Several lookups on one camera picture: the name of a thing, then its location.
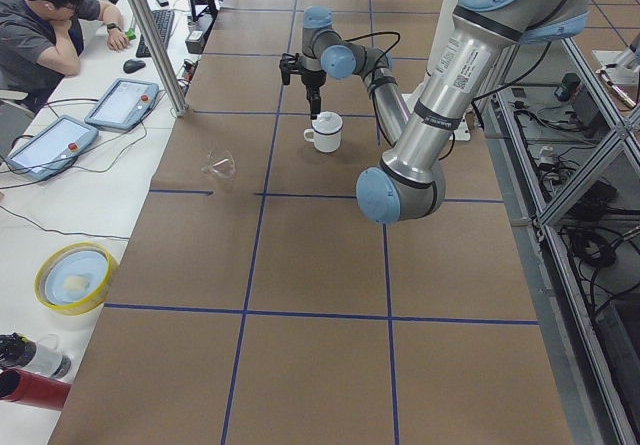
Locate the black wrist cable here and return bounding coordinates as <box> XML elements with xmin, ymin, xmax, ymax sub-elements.
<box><xmin>344</xmin><ymin>31</ymin><xmax>402</xmax><ymax>81</ymax></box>

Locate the teach pendant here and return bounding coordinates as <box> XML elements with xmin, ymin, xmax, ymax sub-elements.
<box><xmin>6</xmin><ymin>115</ymin><xmax>98</xmax><ymax>180</ymax></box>
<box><xmin>84</xmin><ymin>78</ymin><xmax>160</xmax><ymax>131</ymax></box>

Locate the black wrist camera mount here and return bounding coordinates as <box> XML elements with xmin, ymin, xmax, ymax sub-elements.
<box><xmin>279</xmin><ymin>53</ymin><xmax>303</xmax><ymax>86</ymax></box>

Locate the far teach pendant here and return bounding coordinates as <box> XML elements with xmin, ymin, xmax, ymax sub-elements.
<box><xmin>84</xmin><ymin>78</ymin><xmax>160</xmax><ymax>131</ymax></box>

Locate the clear bottle black cap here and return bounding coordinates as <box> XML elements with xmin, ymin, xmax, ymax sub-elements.
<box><xmin>1</xmin><ymin>332</ymin><xmax>71</xmax><ymax>379</ymax></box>

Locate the black computer mouse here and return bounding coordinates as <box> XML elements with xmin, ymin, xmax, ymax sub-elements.
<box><xmin>122</xmin><ymin>59</ymin><xmax>146</xmax><ymax>75</ymax></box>

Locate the red bottle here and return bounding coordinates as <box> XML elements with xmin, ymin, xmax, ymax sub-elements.
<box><xmin>1</xmin><ymin>369</ymin><xmax>71</xmax><ymax>411</ymax></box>

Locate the yellow tape roll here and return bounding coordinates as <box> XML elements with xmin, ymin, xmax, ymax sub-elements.
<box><xmin>34</xmin><ymin>242</ymin><xmax>119</xmax><ymax>316</ymax></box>

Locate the black keyboard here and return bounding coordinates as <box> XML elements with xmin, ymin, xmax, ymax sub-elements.
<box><xmin>134</xmin><ymin>8</ymin><xmax>177</xmax><ymax>59</ymax></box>

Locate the white enamel mug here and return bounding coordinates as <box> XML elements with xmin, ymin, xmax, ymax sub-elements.
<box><xmin>303</xmin><ymin>111</ymin><xmax>343</xmax><ymax>153</ymax></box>

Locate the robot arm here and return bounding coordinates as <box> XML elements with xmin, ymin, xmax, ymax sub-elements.
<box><xmin>294</xmin><ymin>6</ymin><xmax>410</xmax><ymax>145</ymax></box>
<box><xmin>356</xmin><ymin>0</ymin><xmax>588</xmax><ymax>224</ymax></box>

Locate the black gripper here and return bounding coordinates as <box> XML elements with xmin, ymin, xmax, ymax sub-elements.
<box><xmin>301</xmin><ymin>67</ymin><xmax>326</xmax><ymax>119</ymax></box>

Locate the aluminium frame post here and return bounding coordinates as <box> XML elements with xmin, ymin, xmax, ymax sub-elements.
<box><xmin>128</xmin><ymin>0</ymin><xmax>188</xmax><ymax>117</ymax></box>

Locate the seated person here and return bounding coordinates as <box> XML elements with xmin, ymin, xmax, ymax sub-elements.
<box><xmin>1</xmin><ymin>0</ymin><xmax>129</xmax><ymax>112</ymax></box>

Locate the near teach pendant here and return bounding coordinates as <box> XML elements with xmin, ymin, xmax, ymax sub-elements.
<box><xmin>6</xmin><ymin>115</ymin><xmax>98</xmax><ymax>180</ymax></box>

